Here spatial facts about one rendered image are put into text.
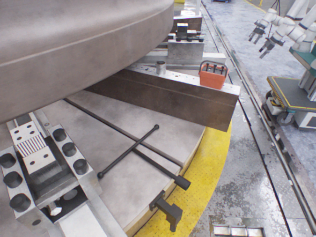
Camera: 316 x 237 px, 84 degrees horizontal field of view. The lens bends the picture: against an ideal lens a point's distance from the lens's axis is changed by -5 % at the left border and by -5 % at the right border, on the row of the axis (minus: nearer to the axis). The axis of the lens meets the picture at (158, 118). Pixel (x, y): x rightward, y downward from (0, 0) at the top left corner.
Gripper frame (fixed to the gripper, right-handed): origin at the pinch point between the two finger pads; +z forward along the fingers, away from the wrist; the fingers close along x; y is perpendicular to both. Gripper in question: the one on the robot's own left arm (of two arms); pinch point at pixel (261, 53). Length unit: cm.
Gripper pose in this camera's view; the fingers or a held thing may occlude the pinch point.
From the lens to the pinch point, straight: 203.8
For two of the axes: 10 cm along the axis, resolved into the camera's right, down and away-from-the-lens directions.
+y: -8.8, -4.7, -0.7
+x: -3.2, 7.0, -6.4
